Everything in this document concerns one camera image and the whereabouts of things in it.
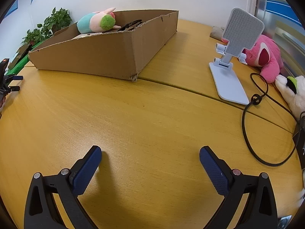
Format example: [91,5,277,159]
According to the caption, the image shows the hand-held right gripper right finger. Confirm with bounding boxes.
[199,146,279,229]

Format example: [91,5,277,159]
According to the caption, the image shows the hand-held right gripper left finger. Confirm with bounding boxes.
[24,145,103,229]

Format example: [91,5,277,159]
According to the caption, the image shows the brown cardboard box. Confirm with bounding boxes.
[28,10,180,81]

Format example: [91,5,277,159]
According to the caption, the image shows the black sunglasses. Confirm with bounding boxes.
[118,19,143,32]

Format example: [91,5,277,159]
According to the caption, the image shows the green board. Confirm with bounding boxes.
[5,42,46,75]

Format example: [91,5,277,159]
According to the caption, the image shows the small brown box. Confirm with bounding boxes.
[12,44,32,64]

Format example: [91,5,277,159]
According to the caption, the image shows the green potted plant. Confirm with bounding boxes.
[37,7,72,37]
[21,29,44,46]

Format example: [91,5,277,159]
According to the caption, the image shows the white flat case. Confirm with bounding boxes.
[71,32,103,40]

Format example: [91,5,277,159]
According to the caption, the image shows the white folding phone stand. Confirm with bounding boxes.
[209,7,265,106]

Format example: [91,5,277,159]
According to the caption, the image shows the teal pink green plush toy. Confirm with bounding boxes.
[76,7,122,34]

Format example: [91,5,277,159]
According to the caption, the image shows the white plush toy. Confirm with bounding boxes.
[275,75,305,120]

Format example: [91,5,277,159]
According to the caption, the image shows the pink plush bear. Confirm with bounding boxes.
[243,34,285,84]

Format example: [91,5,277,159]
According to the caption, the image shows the brown cloth pouch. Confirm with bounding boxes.
[209,26,226,40]

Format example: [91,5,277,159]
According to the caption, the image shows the black cable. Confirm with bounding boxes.
[242,73,305,166]

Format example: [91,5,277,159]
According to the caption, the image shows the metal window frame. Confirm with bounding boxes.
[256,0,305,60]

